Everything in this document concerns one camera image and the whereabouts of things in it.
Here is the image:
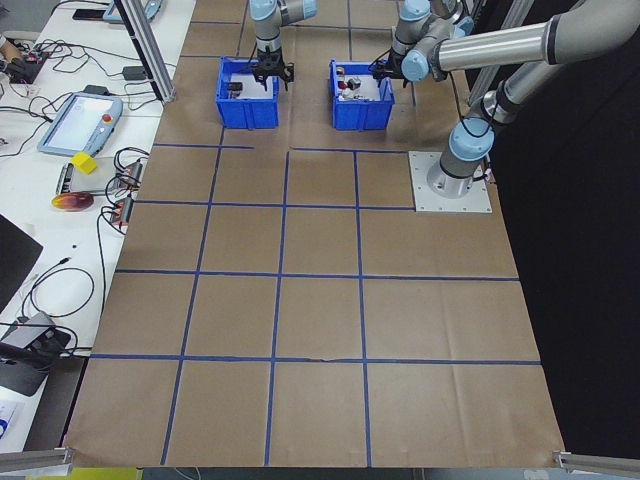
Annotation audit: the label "black fabric frame cover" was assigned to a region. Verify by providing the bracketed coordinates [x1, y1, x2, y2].
[469, 0, 640, 459]

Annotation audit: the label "black laptop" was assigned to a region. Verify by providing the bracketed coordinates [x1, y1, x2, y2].
[0, 213, 45, 314]

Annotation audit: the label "grey white electronic box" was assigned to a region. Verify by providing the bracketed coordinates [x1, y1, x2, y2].
[53, 162, 109, 197]

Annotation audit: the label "aluminium profile post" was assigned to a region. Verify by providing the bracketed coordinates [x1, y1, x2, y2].
[113, 0, 177, 104]

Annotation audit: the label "black electronics board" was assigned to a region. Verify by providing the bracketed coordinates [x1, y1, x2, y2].
[2, 48, 51, 85]

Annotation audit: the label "red yellow apple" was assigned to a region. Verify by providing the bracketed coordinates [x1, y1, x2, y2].
[51, 193, 95, 213]

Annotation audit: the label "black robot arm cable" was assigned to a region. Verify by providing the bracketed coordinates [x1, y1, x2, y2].
[449, 72, 496, 141]

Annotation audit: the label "grey stand base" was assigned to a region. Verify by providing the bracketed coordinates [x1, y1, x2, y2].
[0, 349, 49, 399]

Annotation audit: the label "blue plastic storage bin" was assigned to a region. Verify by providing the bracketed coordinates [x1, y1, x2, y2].
[215, 55, 281, 131]
[328, 58, 396, 132]

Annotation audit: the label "black adapter cable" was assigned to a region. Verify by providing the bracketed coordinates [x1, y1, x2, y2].
[88, 208, 126, 349]

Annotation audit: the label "aluminium profile bar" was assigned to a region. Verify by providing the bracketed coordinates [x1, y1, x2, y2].
[552, 448, 640, 476]
[0, 446, 76, 477]

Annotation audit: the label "white square base plate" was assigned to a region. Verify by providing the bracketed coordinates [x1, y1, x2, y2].
[408, 151, 494, 214]

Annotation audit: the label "white side desk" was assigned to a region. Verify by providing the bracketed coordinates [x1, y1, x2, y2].
[0, 0, 197, 454]

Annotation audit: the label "white bin liner sheet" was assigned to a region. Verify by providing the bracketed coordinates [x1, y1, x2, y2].
[222, 72, 275, 100]

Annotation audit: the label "small parts in bin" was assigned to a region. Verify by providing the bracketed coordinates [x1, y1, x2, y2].
[344, 74, 384, 101]

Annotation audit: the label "white blue paper box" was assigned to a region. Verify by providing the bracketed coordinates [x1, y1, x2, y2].
[0, 399, 25, 441]

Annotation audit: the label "yellow cube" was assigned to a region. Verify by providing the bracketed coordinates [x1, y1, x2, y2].
[70, 152, 97, 175]

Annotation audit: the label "black looped desk cable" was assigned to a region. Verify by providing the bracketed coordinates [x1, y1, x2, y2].
[22, 257, 96, 321]

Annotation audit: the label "grey laptop dock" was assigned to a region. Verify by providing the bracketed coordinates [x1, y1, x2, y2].
[0, 312, 56, 351]

